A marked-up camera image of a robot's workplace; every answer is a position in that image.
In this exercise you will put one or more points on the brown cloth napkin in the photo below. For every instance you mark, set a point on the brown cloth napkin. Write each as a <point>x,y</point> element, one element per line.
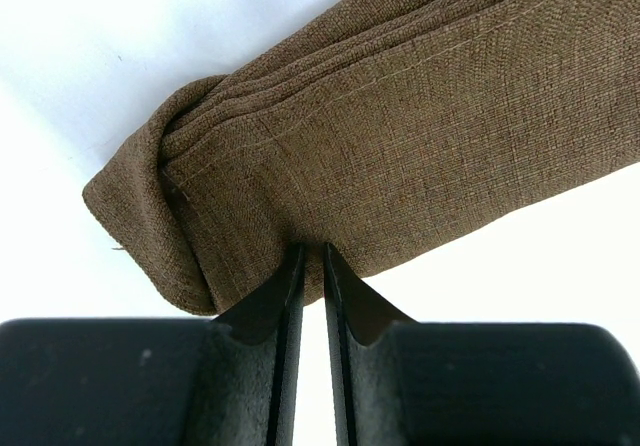
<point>385,127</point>

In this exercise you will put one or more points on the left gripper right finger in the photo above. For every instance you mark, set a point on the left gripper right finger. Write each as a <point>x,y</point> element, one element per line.
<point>397,381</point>

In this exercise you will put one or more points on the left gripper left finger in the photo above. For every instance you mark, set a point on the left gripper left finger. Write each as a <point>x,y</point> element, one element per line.
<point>230,380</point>

